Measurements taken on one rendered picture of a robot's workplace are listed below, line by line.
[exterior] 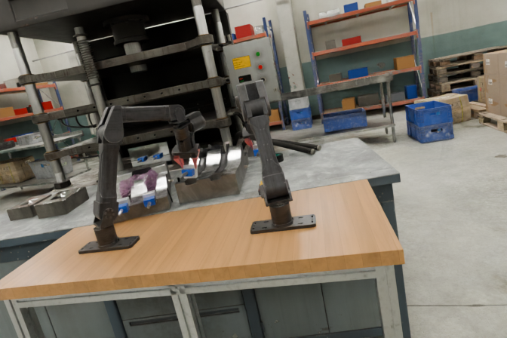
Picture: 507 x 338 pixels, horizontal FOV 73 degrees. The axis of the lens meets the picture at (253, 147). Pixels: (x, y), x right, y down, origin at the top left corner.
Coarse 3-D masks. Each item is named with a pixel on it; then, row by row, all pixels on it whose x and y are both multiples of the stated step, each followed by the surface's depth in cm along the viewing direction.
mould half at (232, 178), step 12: (216, 156) 167; (228, 156) 165; (240, 156) 163; (216, 168) 156; (228, 168) 151; (240, 168) 155; (180, 180) 146; (204, 180) 141; (216, 180) 141; (228, 180) 141; (240, 180) 149; (180, 192) 143; (192, 192) 143; (204, 192) 143; (216, 192) 142; (228, 192) 142
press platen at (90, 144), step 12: (228, 108) 283; (216, 120) 210; (228, 120) 210; (132, 132) 245; (144, 132) 227; (156, 132) 222; (168, 132) 222; (84, 144) 229; (96, 144) 227; (48, 156) 221; (60, 156) 224
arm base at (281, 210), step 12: (276, 204) 102; (288, 204) 102; (276, 216) 102; (288, 216) 102; (300, 216) 107; (312, 216) 105; (252, 228) 105; (264, 228) 104; (276, 228) 102; (288, 228) 101; (300, 228) 101
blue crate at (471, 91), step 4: (460, 88) 592; (464, 88) 591; (468, 88) 590; (472, 88) 589; (476, 88) 555; (452, 92) 592; (456, 92) 575; (460, 92) 561; (464, 92) 559; (468, 92) 559; (472, 92) 558; (476, 92) 557; (468, 96) 560; (472, 96) 560; (476, 96) 559; (472, 100) 560
